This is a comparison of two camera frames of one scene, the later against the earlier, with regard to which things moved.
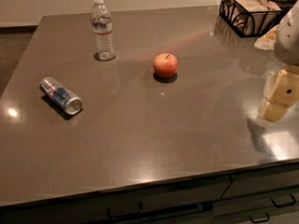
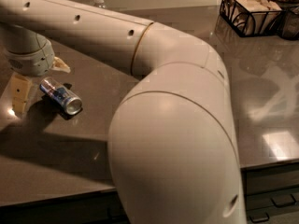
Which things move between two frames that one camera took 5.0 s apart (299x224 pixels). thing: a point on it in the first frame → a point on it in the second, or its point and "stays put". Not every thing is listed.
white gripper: [288, 42] → [31, 63]
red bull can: [61, 95] stays put
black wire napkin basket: [248, 13] stays put
